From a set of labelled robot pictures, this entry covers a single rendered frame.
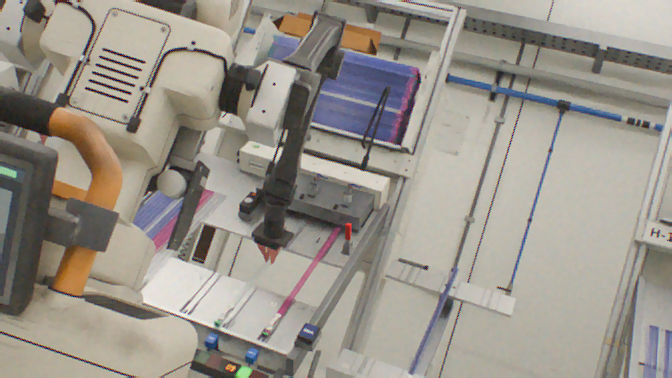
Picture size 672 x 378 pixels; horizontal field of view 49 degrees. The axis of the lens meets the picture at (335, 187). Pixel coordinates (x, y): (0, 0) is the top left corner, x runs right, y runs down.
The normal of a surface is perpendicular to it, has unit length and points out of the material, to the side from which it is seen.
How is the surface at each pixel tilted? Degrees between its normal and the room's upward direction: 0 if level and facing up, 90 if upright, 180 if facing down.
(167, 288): 44
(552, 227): 90
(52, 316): 63
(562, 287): 90
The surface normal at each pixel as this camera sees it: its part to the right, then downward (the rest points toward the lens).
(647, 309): 0.07, -0.82
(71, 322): 0.14, -0.54
